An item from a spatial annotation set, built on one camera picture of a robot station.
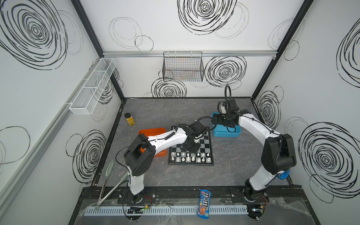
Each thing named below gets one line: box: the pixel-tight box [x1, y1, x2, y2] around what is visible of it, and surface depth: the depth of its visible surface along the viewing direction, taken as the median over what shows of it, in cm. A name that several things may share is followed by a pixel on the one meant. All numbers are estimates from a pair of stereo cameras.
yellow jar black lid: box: [124, 112, 135, 127], surface depth 101 cm
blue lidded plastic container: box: [277, 169, 291, 180], surface depth 73 cm
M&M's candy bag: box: [196, 189, 212, 220], surface depth 72 cm
